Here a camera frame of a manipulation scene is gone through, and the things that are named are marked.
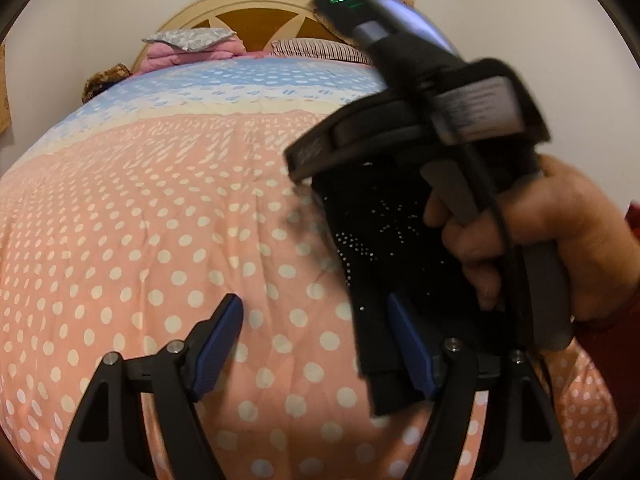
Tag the black pants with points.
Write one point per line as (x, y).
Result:
(390, 260)

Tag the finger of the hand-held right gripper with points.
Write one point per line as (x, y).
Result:
(310, 152)

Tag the pink folded blanket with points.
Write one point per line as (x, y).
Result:
(165, 56)

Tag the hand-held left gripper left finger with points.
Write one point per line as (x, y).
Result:
(217, 350)

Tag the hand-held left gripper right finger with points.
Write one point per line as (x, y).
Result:
(410, 345)

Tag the striped pillow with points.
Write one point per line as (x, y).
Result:
(320, 50)

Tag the brown patterned cushion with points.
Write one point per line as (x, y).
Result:
(105, 80)

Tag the beige floral side curtain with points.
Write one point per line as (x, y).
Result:
(4, 105)

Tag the person's right forearm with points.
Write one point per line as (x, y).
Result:
(610, 360)

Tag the person's right hand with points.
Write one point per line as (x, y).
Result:
(575, 230)

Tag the cream wooden headboard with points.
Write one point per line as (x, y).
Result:
(240, 2)

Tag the polka-dot bed blanket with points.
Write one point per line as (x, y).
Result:
(150, 210)

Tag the grey patterned pillow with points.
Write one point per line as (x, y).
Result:
(190, 37)

